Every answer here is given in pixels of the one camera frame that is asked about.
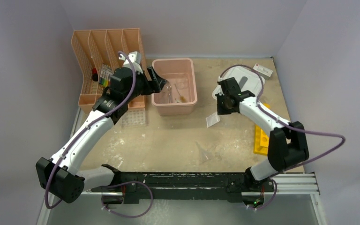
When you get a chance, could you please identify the white plastic lid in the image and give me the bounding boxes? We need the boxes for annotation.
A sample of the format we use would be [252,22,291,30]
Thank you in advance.
[217,65,266,96]

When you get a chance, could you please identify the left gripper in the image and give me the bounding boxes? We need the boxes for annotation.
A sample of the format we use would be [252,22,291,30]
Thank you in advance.
[124,66,165,103]

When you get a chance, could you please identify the metal crucible tongs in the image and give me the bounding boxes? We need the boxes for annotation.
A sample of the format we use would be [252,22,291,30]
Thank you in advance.
[166,84,180,103]

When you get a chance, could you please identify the coloured marker pack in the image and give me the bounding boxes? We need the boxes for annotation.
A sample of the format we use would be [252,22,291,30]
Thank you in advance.
[99,64,113,88]

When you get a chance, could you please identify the pink plastic bin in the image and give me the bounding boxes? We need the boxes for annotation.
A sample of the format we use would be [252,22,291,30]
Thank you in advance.
[151,58,198,116]

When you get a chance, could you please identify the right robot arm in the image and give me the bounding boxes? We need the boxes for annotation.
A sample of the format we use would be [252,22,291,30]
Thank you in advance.
[216,78,309,191]

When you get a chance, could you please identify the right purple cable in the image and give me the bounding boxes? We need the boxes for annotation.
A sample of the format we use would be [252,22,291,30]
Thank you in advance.
[218,64,346,174]

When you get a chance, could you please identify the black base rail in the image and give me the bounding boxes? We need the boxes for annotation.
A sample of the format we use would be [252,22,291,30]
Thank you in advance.
[91,166,275,206]

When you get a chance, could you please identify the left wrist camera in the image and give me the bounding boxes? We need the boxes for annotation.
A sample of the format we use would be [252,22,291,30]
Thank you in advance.
[118,51,143,73]

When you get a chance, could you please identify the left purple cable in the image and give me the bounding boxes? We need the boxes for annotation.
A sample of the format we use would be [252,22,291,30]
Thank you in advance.
[44,51,136,210]

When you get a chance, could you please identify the yellow test tube rack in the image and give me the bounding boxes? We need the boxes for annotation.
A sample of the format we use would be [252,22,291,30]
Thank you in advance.
[253,124,269,156]

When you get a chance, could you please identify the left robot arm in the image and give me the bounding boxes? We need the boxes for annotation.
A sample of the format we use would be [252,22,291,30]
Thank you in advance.
[36,66,168,209]

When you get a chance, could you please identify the peach desk organizer rack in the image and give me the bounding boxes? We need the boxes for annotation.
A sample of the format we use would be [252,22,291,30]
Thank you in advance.
[71,28,147,114]

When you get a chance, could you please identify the clear acrylic tube rack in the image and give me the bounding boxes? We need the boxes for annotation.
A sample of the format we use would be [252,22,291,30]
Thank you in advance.
[121,108,147,127]

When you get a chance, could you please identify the red black bottle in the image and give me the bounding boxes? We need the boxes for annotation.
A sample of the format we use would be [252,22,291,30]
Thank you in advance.
[91,68,99,82]

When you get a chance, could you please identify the clear glass funnel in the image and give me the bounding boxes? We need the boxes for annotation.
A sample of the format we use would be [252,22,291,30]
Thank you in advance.
[195,142,213,164]

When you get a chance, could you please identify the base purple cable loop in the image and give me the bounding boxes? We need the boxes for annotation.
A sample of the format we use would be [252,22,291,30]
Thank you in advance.
[100,179,155,218]

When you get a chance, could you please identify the white slide box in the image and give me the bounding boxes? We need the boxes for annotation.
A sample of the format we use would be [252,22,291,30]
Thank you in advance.
[253,63,273,80]

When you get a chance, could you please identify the small glass beaker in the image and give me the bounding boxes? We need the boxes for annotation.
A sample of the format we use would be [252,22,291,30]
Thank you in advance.
[175,79,189,90]

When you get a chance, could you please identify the clear plastic bag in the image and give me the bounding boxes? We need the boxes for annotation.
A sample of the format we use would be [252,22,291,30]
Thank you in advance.
[206,112,220,128]

